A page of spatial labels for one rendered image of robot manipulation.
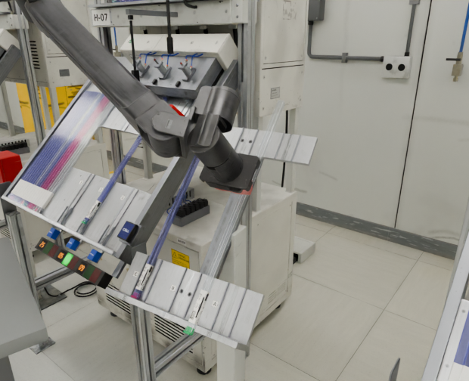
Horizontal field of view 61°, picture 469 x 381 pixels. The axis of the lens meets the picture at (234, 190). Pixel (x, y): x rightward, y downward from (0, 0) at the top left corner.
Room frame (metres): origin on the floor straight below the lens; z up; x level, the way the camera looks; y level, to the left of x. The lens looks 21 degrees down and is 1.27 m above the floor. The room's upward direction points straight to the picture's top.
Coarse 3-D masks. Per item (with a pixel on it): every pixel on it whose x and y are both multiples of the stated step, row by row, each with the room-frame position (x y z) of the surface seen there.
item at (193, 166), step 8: (192, 160) 0.96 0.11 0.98; (192, 168) 0.94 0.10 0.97; (192, 176) 0.93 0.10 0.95; (184, 184) 0.91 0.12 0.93; (184, 192) 0.90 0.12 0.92; (176, 200) 0.89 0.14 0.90; (176, 208) 0.88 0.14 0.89; (168, 216) 0.87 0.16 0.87; (168, 224) 0.85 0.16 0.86; (160, 232) 0.84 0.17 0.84; (160, 240) 0.83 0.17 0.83; (160, 248) 0.82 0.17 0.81; (152, 256) 0.80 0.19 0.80; (152, 264) 0.79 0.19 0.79; (136, 296) 0.75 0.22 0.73
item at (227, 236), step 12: (276, 108) 0.86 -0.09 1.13; (276, 120) 0.84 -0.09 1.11; (264, 144) 0.80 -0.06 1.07; (252, 180) 0.75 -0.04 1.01; (240, 204) 0.72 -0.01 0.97; (228, 228) 0.69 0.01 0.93; (228, 240) 0.67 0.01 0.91; (216, 252) 0.66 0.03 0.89; (216, 264) 0.64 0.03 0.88; (204, 288) 0.62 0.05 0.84; (192, 324) 0.57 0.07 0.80
